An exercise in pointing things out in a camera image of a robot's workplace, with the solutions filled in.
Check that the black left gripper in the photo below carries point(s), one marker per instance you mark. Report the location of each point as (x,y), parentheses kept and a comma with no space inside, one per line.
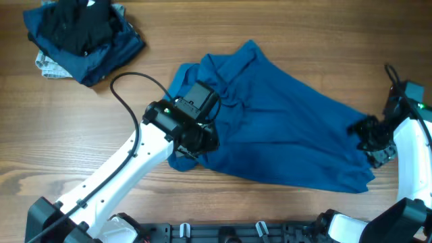
(210,142)

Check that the teal blue polo shirt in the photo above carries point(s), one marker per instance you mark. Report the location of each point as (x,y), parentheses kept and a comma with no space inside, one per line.
(273,128)

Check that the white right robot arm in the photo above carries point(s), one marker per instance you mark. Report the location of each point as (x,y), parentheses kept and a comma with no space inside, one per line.
(405,134)

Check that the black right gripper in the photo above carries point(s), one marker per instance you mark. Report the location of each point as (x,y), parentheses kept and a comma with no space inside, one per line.
(377,157)

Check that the light grey folded garment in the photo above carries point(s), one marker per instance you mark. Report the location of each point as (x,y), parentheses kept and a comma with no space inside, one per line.
(49,68)

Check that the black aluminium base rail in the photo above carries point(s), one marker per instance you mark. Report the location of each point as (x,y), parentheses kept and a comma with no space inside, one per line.
(288,232)

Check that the black folded garment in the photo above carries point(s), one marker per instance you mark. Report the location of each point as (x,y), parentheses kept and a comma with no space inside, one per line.
(77,27)

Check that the navy folded garment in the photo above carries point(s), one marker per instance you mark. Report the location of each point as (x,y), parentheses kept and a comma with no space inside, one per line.
(88,69)

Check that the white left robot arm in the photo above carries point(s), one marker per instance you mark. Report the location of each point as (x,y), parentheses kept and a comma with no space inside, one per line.
(85,214)

